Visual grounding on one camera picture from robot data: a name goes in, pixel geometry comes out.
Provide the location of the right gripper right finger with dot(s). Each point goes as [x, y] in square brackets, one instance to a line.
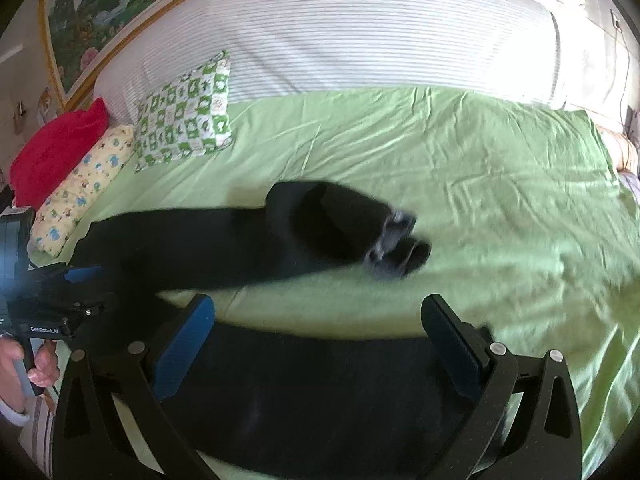
[524, 422]

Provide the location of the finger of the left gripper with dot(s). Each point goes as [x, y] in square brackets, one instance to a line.
[82, 275]

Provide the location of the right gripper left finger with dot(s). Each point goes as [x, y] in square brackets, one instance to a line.
[89, 440]

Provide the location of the black pants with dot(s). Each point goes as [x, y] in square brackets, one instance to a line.
[319, 368]

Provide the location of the left forearm white sleeve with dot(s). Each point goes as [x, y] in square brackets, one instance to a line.
[17, 419]

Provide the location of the left hand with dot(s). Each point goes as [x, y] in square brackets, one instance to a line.
[43, 374]

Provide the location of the yellow cartoon print pillow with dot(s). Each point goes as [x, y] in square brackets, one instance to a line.
[58, 216]

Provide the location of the red pillow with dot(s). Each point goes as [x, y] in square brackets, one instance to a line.
[54, 151]

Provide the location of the green bed sheet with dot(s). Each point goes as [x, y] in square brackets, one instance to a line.
[531, 231]

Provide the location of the green white patterned pillow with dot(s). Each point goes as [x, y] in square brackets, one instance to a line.
[187, 117]

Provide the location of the gold framed landscape painting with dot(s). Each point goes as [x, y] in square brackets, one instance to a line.
[77, 34]

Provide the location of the white striped quilt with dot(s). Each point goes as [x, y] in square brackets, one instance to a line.
[518, 50]

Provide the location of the white wall socket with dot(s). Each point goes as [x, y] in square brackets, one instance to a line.
[616, 22]

